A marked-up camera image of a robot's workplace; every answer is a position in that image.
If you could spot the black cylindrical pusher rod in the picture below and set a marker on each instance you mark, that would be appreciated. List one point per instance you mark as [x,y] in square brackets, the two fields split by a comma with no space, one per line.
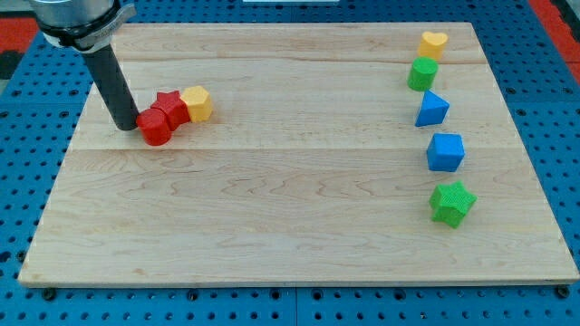
[108,77]

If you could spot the red cylinder block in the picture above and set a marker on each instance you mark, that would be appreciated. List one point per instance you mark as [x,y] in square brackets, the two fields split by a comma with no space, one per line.
[154,127]

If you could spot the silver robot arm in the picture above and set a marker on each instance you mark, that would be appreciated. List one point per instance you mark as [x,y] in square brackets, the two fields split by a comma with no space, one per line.
[87,26]

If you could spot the red star block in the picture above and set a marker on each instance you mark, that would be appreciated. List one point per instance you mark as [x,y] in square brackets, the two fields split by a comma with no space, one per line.
[174,108]

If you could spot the green star block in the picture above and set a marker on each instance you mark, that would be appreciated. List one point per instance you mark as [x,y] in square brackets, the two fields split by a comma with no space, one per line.
[450,203]

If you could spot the yellow hexagon block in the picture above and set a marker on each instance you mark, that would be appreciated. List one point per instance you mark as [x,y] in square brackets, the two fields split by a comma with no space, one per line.
[198,102]

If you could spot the wooden board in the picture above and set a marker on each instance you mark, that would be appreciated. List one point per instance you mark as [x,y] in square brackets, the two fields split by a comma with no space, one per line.
[309,172]

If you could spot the green cylinder block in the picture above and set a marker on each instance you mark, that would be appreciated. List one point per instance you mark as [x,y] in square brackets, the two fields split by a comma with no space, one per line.
[422,73]

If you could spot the yellow heart block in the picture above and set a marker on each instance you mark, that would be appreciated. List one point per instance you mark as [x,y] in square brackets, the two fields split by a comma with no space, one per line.
[432,45]

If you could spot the blue triangle block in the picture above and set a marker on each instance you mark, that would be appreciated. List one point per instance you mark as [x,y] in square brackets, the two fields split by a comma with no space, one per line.
[432,111]

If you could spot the blue cube block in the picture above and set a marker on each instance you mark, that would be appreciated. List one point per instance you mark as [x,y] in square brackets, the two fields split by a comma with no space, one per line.
[445,152]

